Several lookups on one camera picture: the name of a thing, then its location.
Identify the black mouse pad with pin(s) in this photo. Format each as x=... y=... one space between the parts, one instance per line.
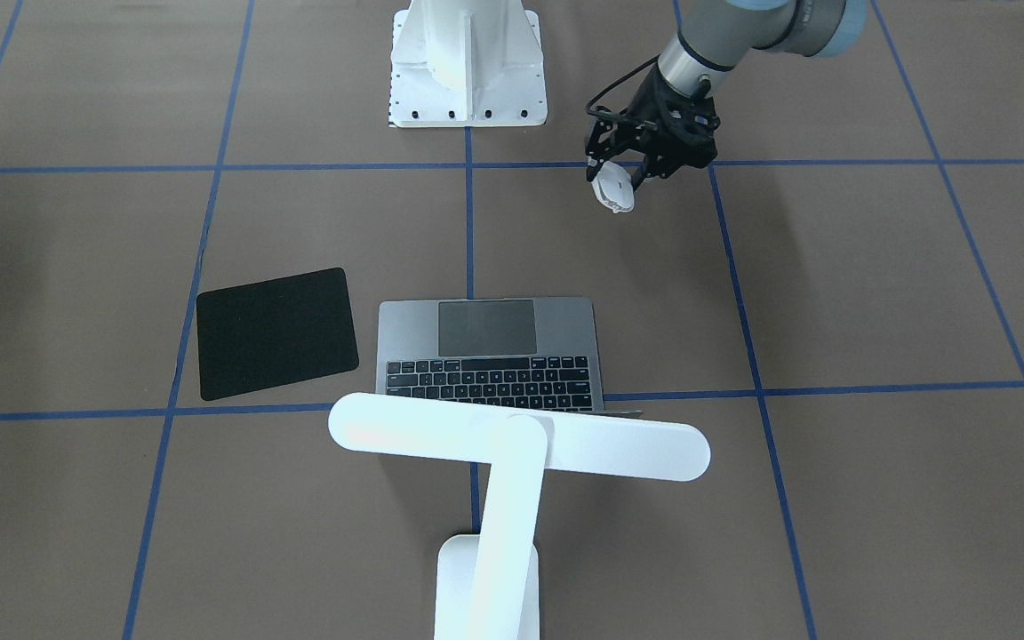
x=274 y=333

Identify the white computer mouse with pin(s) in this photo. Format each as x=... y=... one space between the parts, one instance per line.
x=612 y=188

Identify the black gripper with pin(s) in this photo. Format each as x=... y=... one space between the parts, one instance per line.
x=647 y=106

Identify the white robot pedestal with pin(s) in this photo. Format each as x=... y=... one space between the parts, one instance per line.
x=467 y=64

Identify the white desk lamp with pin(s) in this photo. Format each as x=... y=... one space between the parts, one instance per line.
x=487 y=583

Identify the grey laptop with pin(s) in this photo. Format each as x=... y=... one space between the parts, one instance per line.
x=538 y=353

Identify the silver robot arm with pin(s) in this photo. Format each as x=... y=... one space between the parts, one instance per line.
x=715 y=36

